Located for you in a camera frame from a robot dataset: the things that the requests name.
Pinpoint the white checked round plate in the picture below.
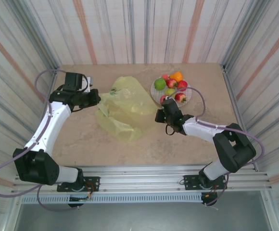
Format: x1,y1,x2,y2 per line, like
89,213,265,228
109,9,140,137
150,77,193,106

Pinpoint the black cable loop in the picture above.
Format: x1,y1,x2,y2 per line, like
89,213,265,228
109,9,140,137
164,123,177,137

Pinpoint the thin black cable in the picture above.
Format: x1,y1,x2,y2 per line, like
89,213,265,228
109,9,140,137
70,105,89,113

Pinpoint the orange fruit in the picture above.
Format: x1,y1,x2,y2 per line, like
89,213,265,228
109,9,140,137
169,71,184,82

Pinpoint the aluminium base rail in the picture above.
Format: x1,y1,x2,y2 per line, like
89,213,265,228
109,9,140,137
11,165,274,196

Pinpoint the black mounting plate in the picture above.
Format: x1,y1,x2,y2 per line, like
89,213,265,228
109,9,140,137
57,176,101,193
182,175,228,191

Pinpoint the aluminium side rail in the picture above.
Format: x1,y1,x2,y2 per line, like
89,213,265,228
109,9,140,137
27,68,60,174
222,64,259,172

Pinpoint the yellow plastic bag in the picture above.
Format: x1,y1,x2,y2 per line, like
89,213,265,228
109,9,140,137
95,76,156,143

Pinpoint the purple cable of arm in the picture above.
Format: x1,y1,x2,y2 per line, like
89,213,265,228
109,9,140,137
167,87,266,207
0,69,82,212

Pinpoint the green apple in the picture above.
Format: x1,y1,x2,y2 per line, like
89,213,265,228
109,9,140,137
153,78,167,91

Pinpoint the grey slotted cable duct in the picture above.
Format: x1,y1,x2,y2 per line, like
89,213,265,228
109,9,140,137
21,194,203,204

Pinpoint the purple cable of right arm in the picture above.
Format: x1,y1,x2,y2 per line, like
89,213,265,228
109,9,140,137
167,87,266,207

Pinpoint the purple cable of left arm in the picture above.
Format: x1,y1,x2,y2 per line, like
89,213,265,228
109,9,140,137
0,69,82,212

